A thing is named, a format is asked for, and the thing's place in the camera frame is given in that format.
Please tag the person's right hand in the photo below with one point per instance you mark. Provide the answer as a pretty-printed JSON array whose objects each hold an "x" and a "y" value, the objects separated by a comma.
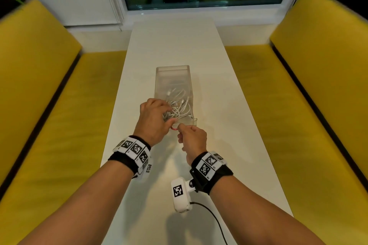
[{"x": 195, "y": 141}]

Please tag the person's left hand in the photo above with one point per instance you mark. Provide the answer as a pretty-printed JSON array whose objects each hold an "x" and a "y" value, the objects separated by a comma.
[{"x": 151, "y": 127}]

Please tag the person's left thumb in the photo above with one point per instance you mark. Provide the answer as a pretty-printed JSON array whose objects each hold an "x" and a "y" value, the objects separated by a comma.
[{"x": 171, "y": 124}]

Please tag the person's right fingers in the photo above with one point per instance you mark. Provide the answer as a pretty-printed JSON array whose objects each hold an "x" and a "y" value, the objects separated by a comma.
[{"x": 185, "y": 128}]

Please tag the person's right forearm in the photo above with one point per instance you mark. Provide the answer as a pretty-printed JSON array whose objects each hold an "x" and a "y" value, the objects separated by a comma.
[{"x": 258, "y": 216}]

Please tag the person's left forearm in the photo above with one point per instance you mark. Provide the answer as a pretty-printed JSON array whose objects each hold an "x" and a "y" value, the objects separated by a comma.
[{"x": 86, "y": 207}]

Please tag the clear plastic box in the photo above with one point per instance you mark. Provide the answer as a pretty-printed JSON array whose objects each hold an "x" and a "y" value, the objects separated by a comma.
[{"x": 174, "y": 78}]

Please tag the black wristband with marker tags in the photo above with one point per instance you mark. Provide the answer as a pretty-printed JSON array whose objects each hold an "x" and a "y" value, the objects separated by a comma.
[
  {"x": 132, "y": 148},
  {"x": 211, "y": 167}
]

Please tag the yellow upholstered bench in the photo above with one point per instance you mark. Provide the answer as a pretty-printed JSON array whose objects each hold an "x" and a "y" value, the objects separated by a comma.
[
  {"x": 316, "y": 95},
  {"x": 43, "y": 104}
]

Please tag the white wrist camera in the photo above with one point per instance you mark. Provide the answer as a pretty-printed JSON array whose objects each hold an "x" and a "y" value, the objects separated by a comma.
[{"x": 181, "y": 196}]

